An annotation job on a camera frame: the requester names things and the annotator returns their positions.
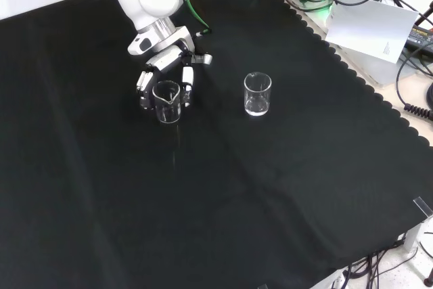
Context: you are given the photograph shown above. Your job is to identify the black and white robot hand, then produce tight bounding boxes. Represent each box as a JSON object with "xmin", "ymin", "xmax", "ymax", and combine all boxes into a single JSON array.
[{"xmin": 135, "ymin": 39, "xmax": 214, "ymax": 110}]

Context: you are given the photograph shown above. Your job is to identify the clear glass beaker with spout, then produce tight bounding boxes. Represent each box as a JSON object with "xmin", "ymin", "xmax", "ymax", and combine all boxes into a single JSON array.
[{"xmin": 152, "ymin": 80, "xmax": 182, "ymax": 125}]

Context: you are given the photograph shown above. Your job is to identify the clear glass rod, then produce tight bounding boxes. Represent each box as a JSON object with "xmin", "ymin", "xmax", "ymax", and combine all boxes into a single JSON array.
[{"xmin": 172, "ymin": 124, "xmax": 181, "ymax": 169}]

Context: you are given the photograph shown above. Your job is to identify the black bench cloth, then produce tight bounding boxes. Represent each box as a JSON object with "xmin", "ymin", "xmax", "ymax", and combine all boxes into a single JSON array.
[{"xmin": 0, "ymin": 0, "xmax": 433, "ymax": 289}]

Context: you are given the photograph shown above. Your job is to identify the pale board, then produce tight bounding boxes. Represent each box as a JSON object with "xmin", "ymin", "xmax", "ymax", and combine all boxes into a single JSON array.
[{"xmin": 324, "ymin": 0, "xmax": 419, "ymax": 64}]

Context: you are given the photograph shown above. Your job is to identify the black power adapter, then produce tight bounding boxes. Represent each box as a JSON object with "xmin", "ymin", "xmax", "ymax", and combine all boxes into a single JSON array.
[{"xmin": 405, "ymin": 22, "xmax": 433, "ymax": 49}]

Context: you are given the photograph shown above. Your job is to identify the grey tape strip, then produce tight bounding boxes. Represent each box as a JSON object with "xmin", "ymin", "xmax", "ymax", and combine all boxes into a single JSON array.
[{"xmin": 413, "ymin": 196, "xmax": 433, "ymax": 219}]

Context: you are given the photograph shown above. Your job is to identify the white bench leg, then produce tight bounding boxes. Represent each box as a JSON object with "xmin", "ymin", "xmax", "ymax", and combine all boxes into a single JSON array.
[{"xmin": 401, "ymin": 217, "xmax": 433, "ymax": 253}]

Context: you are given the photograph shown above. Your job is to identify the green cable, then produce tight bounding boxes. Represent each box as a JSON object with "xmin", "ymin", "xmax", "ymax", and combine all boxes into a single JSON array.
[{"xmin": 182, "ymin": 0, "xmax": 213, "ymax": 37}]

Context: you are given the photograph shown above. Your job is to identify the black cable loop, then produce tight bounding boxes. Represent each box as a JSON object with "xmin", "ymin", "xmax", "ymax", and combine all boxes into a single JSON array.
[{"xmin": 395, "ymin": 43, "xmax": 433, "ymax": 107}]

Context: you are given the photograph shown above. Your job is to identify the black coiled cable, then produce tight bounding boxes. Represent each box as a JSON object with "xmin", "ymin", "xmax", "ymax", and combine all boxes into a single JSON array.
[{"xmin": 403, "ymin": 102, "xmax": 433, "ymax": 120}]

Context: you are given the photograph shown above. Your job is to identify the black floor cables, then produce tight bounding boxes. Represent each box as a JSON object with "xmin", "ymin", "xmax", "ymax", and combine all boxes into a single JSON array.
[{"xmin": 333, "ymin": 233, "xmax": 433, "ymax": 289}]

